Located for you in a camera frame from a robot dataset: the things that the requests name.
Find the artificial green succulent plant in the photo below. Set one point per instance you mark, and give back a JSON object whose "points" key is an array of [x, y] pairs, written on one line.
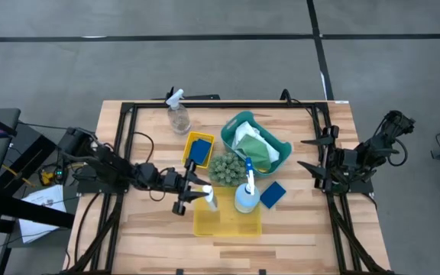
{"points": [[226, 170]]}

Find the large yellow translucent tray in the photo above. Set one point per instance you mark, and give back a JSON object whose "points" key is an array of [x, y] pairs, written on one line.
{"points": [[239, 225]]}

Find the white cloth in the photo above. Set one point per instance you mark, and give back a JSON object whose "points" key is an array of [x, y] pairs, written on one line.
{"points": [[244, 131], [274, 153]]}

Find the white paper sheets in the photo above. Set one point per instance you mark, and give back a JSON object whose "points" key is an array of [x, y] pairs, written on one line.
{"points": [[42, 202]]}

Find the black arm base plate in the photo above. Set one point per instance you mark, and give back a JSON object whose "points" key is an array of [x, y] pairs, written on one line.
{"points": [[361, 187], [90, 187]]}

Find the black box with green LED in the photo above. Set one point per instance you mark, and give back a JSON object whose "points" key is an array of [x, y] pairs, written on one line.
{"points": [[59, 175]]}

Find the yellow plug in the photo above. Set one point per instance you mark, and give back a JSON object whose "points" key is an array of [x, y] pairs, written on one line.
{"points": [[46, 177]]}

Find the white printed squeeze bottle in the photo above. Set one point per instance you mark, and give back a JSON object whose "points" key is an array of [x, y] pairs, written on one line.
{"points": [[210, 200]]}

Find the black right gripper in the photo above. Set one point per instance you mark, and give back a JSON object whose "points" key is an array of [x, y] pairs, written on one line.
{"points": [[342, 162]]}

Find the white label sticker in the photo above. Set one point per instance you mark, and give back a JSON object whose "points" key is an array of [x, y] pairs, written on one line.
{"points": [[341, 101]]}

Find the blue kitchen sponge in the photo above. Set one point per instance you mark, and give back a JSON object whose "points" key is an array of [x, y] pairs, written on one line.
{"points": [[200, 153], [195, 141], [272, 195]]}

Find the spray bottle with blue nozzle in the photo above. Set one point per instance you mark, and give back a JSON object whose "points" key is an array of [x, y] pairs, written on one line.
{"points": [[246, 198]]}

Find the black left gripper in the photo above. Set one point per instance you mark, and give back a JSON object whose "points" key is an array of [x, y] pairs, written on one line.
{"points": [[172, 179]]}

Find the green cloth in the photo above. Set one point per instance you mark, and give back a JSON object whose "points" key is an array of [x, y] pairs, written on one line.
{"points": [[256, 153]]}

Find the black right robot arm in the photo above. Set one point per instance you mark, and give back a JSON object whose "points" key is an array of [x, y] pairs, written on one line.
{"points": [[384, 145]]}

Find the teal plastic basket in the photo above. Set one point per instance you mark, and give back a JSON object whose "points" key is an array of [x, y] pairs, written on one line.
{"points": [[285, 149]]}

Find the small yellow plastic bin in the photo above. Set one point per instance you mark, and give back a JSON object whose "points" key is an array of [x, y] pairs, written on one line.
{"points": [[201, 134]]}

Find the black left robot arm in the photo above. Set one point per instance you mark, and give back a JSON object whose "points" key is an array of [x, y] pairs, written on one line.
{"points": [[105, 160]]}

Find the clear spray bottle white trigger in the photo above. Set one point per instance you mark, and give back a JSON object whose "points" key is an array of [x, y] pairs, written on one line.
{"points": [[178, 118]]}

